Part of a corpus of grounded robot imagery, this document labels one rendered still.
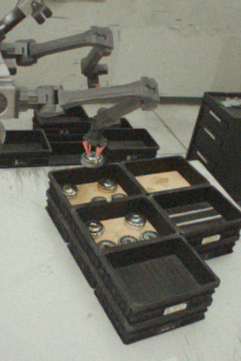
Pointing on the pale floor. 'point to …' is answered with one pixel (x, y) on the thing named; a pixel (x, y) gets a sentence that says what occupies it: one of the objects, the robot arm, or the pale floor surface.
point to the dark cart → (226, 144)
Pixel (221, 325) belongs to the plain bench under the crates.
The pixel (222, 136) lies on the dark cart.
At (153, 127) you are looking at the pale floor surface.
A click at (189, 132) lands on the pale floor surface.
